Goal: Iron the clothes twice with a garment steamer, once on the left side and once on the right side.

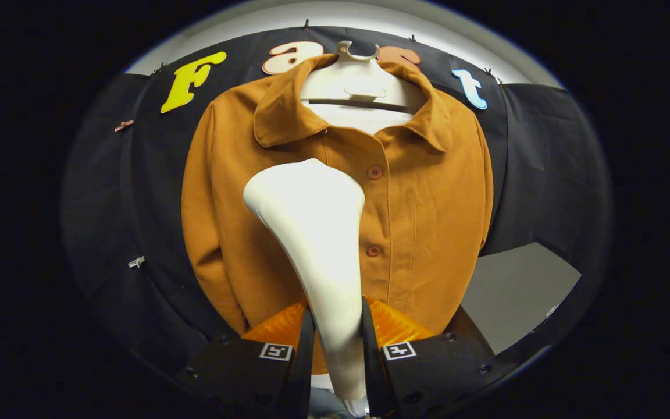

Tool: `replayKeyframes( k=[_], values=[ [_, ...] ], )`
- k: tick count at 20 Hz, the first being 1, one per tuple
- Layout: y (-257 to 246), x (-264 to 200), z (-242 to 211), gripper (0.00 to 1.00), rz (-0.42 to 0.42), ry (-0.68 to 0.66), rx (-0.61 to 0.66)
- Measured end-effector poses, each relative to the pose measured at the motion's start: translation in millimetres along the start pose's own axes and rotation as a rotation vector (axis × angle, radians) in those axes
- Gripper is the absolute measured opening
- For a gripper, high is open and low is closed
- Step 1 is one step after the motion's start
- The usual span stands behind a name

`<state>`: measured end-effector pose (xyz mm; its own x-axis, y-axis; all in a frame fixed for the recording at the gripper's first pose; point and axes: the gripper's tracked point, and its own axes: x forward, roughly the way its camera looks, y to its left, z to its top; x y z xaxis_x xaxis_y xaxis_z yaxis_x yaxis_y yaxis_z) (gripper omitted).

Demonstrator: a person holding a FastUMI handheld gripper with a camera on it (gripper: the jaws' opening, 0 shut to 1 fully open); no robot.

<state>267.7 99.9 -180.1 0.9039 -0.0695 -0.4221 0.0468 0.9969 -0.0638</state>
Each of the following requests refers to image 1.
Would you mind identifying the white mannequin torso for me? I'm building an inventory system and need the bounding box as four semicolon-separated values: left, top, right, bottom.
299;41;429;136

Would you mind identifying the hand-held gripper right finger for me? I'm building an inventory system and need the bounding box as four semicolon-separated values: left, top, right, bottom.
361;295;507;418

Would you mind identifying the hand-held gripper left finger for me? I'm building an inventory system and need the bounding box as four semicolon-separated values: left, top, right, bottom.
175;300;317;419

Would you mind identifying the white garment steamer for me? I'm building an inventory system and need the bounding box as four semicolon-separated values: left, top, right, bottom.
243;158;369;402

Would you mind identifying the black backdrop cloth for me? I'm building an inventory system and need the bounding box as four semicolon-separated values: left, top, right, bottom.
62;26;612;373

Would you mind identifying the grey table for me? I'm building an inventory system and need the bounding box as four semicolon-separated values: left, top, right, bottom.
460;242;582;356

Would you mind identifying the orange button-up shirt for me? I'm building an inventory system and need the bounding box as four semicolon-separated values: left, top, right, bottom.
181;54;494;374

